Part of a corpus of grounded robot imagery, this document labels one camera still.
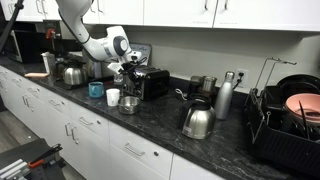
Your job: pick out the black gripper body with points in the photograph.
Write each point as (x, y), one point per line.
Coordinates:
(131, 65)

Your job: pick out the white cabinets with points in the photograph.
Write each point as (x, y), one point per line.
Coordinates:
(286, 15)
(97, 148)

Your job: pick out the silver water bottle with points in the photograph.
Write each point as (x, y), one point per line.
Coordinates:
(224, 96)

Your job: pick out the black commercial coffee brewer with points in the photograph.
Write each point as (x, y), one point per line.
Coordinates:
(69, 49)

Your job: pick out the steel carafe with black lid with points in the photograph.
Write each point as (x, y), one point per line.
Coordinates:
(197, 117)

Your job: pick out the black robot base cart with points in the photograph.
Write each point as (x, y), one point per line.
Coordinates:
(32, 161)

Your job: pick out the white wall power outlet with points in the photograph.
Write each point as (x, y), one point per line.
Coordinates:
(241, 77)

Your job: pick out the small whiteboard sign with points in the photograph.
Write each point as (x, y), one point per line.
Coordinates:
(144, 49)

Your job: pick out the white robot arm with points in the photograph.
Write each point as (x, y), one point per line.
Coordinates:
(112, 47)

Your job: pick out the teal ceramic mug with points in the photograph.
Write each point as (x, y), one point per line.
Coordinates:
(96, 89)

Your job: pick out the clear drinking glass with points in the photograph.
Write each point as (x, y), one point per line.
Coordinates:
(118, 80)

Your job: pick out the black dish drying rack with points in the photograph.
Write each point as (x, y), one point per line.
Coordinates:
(275, 133)

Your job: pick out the white upper cabinets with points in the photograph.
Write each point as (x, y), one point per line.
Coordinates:
(286, 15)

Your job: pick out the steel coffee carafe under brewer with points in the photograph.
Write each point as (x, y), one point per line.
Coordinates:
(74, 73)

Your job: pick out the pink plastic bowl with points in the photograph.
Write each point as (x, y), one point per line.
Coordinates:
(307, 102)

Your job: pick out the small steel bowl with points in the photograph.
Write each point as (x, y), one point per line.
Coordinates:
(128, 105)

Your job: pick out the white lower cabinets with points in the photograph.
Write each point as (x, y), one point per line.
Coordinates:
(97, 148)

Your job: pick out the black and steel toaster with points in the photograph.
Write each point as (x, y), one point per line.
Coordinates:
(146, 82)

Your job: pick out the black microwave oven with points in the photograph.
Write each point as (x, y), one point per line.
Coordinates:
(23, 46)

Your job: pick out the white ceramic mug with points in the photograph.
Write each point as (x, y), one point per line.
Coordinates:
(113, 95)

